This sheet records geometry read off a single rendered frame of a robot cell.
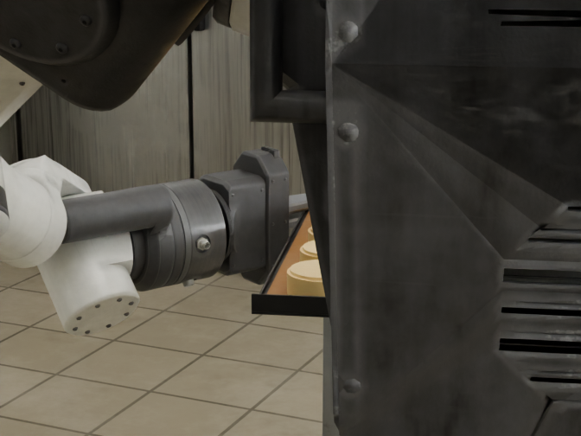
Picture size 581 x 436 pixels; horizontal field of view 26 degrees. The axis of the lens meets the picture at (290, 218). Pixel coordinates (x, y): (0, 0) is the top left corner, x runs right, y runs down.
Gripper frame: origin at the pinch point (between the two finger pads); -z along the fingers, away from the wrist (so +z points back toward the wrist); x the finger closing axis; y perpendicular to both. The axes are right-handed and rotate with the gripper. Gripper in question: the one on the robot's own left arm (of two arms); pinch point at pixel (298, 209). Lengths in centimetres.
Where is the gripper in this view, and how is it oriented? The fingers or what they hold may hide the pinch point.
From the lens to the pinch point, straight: 116.7
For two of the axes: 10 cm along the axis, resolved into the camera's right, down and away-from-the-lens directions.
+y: -6.0, -2.1, 7.7
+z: -8.0, 1.5, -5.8
